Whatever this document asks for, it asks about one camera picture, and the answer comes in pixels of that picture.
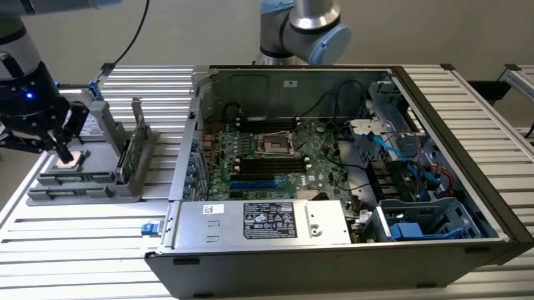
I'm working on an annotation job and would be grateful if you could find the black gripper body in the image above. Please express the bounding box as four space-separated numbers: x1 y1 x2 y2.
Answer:
0 61 72 154

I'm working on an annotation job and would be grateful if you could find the black RAM slot bank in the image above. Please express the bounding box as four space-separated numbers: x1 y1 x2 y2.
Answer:
233 156 312 175
237 114 300 133

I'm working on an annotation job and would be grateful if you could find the silver hard disk with label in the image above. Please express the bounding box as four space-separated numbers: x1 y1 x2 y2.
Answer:
76 107 105 138

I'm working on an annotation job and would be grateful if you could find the CPU chip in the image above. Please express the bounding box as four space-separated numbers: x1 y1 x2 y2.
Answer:
48 149 91 172

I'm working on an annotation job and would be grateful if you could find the thin black disk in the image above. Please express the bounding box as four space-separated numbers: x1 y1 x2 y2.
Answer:
113 138 132 186

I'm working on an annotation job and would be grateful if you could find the green graphics card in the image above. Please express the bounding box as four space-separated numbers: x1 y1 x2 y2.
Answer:
120 97 148 184

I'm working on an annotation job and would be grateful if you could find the grey parts rack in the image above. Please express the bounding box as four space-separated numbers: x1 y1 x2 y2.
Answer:
25 99 161 206

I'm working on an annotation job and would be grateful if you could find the blue case latch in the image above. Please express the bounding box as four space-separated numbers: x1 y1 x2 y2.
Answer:
140 221 161 236

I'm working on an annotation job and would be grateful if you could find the green motherboard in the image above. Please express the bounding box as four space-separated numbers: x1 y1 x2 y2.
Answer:
195 117 364 221

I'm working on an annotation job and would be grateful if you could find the black expansion slot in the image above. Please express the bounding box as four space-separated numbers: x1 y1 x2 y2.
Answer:
229 173 278 183

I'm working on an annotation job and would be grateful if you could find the CPU socket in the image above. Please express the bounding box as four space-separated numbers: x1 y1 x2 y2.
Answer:
248 132 296 158

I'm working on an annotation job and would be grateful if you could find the blue expansion slot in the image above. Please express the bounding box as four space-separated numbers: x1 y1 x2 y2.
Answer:
229 181 279 191

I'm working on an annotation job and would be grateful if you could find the silver power supply unit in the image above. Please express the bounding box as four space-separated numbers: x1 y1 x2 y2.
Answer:
169 199 352 248

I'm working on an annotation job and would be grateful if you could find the silver chipset heatsink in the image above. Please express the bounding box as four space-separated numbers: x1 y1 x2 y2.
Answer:
290 190 331 201

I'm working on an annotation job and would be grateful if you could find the open black PC case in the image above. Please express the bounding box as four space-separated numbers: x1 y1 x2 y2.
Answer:
143 63 534 300

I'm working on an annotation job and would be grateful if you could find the metal disk bay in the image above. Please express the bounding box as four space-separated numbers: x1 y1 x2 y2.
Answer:
348 80 427 164

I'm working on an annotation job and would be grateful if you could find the black fan shroud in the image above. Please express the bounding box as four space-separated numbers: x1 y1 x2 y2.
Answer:
366 158 419 201

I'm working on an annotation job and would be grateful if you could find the grey drive cage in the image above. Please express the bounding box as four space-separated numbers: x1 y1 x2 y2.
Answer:
374 196 498 244

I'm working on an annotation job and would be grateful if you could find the neighbouring metal slat table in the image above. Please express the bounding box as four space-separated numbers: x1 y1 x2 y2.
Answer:
466 63 534 140

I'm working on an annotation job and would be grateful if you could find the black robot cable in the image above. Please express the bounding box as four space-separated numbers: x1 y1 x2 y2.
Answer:
101 0 151 70

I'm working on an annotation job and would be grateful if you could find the short black wire loop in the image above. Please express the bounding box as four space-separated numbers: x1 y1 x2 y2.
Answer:
221 102 241 126

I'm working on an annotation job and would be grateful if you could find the long black power wire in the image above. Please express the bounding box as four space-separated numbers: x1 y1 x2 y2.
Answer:
307 79 368 120

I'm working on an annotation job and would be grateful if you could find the blue data wire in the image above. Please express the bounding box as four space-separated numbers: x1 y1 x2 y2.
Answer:
366 132 408 163

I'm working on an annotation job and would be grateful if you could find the red wire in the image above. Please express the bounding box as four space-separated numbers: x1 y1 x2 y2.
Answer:
440 167 456 189

